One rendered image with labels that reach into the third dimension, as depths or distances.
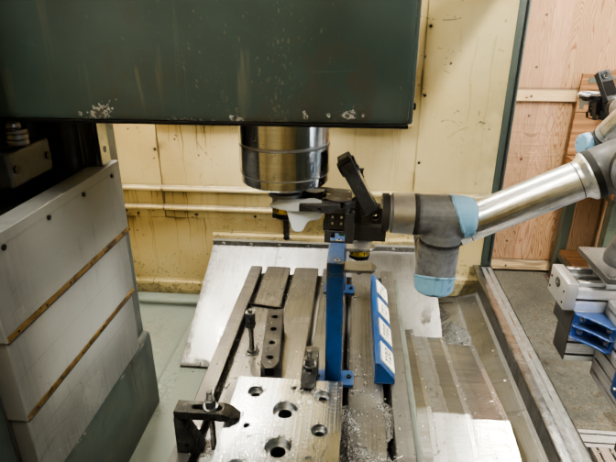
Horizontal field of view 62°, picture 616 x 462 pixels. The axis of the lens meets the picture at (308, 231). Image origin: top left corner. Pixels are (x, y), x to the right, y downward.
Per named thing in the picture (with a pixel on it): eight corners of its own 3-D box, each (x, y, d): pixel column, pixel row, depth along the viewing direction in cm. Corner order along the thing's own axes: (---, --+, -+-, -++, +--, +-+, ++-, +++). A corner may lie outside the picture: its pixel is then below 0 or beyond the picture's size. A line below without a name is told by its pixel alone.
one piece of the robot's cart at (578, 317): (598, 337, 157) (605, 313, 154) (610, 355, 149) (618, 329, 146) (568, 335, 158) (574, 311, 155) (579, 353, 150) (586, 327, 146)
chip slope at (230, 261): (427, 303, 213) (434, 246, 203) (457, 428, 149) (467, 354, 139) (217, 293, 220) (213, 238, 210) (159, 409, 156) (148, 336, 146)
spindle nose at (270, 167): (246, 167, 100) (243, 104, 95) (328, 167, 100) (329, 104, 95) (235, 193, 85) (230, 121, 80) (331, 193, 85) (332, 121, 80)
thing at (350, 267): (376, 264, 116) (376, 260, 115) (377, 275, 111) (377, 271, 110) (345, 262, 116) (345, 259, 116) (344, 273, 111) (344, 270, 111)
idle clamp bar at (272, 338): (285, 328, 146) (284, 308, 144) (280, 389, 123) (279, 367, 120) (268, 328, 146) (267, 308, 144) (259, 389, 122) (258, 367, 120)
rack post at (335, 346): (353, 373, 128) (357, 268, 116) (353, 388, 123) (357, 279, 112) (313, 371, 129) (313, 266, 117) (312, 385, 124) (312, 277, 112)
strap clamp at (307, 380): (318, 383, 125) (319, 332, 119) (314, 423, 113) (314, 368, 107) (305, 382, 125) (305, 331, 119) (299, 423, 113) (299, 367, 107)
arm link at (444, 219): (475, 249, 90) (483, 203, 87) (412, 246, 91) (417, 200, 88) (467, 231, 97) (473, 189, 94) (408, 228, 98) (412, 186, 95)
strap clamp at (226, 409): (244, 445, 107) (240, 387, 101) (240, 457, 104) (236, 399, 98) (182, 440, 108) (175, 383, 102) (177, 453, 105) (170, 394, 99)
